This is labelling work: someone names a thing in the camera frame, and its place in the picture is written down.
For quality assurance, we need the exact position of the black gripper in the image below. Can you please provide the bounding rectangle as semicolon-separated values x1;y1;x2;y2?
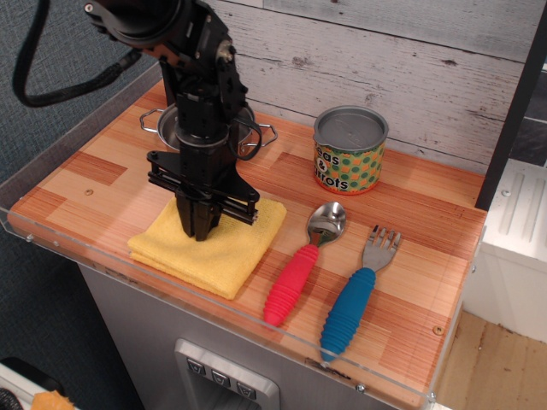
147;96;260;242

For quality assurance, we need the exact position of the yellow cloth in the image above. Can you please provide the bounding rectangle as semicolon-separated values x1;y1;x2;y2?
127;199;286;300

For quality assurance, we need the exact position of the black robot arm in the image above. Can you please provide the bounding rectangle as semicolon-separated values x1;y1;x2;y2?
85;1;262;241

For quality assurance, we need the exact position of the stainless steel pot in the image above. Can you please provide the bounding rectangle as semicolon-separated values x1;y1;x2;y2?
139;105;278;161

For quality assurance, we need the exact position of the grey toy fridge cabinet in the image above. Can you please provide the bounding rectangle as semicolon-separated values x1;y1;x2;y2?
80;266;388;409

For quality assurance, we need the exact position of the peas and carrots can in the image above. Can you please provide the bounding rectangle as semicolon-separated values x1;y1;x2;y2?
314;105;389;196

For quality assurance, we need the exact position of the silver dispenser button panel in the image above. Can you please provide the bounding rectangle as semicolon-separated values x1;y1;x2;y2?
174;338;281;409

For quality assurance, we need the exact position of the clear acrylic table guard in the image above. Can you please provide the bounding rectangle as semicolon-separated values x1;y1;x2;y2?
1;67;485;409

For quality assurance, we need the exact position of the orange object bottom left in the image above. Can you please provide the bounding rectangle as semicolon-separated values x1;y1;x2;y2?
31;390;75;410

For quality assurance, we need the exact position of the white toy sink unit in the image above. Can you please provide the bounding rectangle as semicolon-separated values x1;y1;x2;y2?
462;159;546;342

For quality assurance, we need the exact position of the red handled spoon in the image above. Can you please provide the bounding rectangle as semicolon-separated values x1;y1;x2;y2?
263;202;346;326

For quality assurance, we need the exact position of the black braided cable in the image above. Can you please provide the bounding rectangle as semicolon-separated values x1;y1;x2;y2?
11;0;143;108

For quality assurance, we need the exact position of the blue handled fork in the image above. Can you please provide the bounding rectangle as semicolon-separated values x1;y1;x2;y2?
320;225;402;367

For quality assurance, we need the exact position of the black vertical post right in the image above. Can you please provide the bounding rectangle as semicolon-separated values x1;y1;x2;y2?
475;6;546;211

